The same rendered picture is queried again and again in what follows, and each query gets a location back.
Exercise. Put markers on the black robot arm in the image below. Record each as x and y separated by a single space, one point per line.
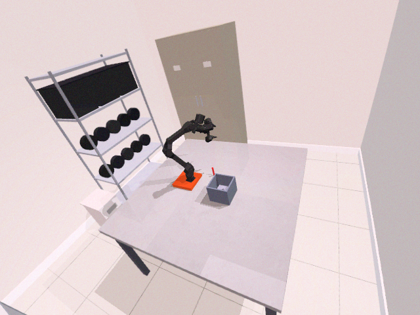
193 126

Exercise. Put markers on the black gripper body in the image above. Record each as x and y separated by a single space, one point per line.
209 137

